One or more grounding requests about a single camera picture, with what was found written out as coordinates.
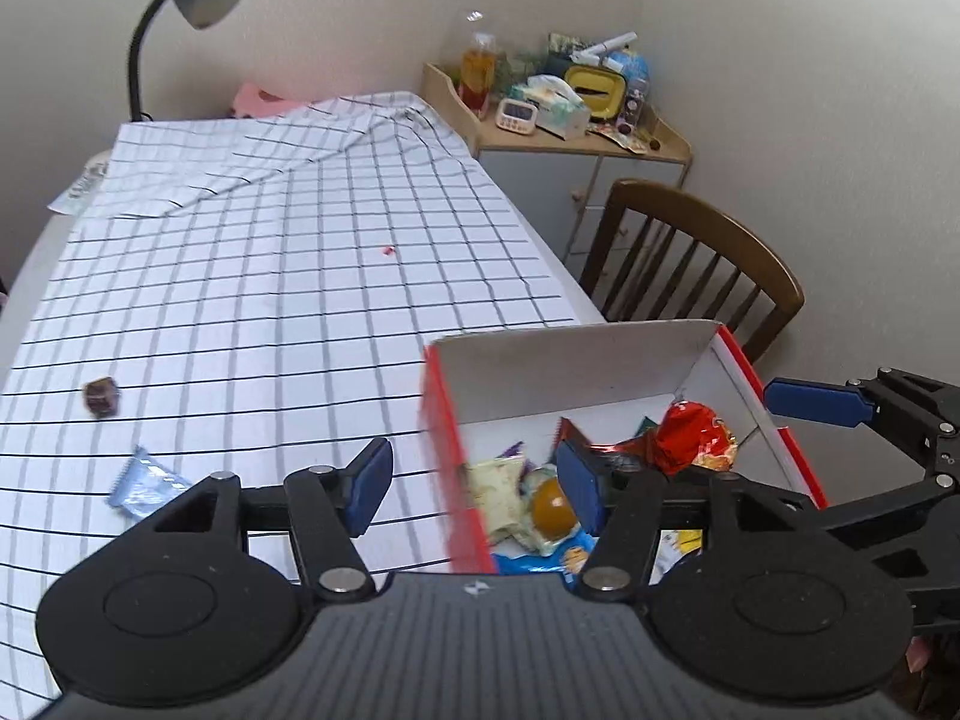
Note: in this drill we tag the wooden chair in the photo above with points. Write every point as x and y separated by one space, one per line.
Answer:
662 254

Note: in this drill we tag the red chips bag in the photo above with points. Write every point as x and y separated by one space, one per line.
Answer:
691 434

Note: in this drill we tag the dark wrapped cube candy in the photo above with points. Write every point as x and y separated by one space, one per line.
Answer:
102 397

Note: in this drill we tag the corner cabinet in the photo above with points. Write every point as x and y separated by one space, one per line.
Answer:
560 187

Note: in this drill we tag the purple candy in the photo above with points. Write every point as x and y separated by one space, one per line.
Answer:
514 451

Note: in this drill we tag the yellow snack packet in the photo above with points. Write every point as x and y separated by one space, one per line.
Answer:
674 546

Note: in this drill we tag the orange liquid bottle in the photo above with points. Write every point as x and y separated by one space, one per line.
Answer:
477 67

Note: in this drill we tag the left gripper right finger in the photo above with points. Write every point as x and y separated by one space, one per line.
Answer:
619 502

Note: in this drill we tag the yellow box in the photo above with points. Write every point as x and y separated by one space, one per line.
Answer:
602 90

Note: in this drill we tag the tissue pack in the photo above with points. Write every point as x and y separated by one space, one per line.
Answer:
561 112

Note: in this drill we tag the silver blue wrapper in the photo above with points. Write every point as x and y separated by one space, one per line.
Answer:
145 486

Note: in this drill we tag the white checked tablecloth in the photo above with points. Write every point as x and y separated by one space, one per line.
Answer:
262 292

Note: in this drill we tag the red cardboard box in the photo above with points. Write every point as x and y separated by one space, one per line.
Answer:
483 392

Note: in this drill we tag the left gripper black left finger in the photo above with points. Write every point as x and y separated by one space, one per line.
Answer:
328 509

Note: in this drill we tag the cream snack packet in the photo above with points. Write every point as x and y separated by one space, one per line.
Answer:
494 486

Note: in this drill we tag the blue snack packet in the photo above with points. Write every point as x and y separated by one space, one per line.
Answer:
567 559

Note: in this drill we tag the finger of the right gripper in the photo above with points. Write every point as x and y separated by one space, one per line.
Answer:
827 403

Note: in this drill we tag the white digital timer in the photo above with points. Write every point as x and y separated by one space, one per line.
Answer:
516 116

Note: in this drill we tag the papers on table edge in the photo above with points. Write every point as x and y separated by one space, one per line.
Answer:
78 195

